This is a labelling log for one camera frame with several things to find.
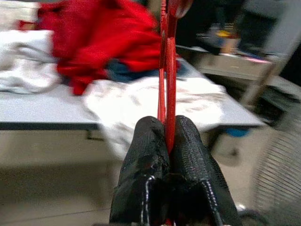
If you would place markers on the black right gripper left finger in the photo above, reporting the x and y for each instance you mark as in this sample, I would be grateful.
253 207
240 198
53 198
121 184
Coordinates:
143 153

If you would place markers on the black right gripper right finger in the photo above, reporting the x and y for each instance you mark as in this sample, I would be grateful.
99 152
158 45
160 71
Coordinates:
190 153

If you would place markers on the red plastic hanger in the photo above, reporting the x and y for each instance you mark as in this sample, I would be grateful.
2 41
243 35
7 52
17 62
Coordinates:
170 70

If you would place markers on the blue round basin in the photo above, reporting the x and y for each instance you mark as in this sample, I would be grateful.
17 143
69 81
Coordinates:
237 132

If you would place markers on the white crumpled garment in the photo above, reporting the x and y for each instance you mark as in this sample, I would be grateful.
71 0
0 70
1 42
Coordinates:
131 101

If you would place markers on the blue denim garment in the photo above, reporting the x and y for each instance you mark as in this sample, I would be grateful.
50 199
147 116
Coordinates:
122 70

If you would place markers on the white desk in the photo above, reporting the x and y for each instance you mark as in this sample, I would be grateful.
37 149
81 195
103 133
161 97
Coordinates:
235 66

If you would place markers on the grey folding table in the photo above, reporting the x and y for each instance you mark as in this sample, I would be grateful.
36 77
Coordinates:
35 110

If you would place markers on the plain red garment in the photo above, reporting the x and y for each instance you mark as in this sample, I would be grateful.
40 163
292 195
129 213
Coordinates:
98 35

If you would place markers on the cream stitched garment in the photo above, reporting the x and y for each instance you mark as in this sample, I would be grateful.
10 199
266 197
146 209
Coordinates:
26 61

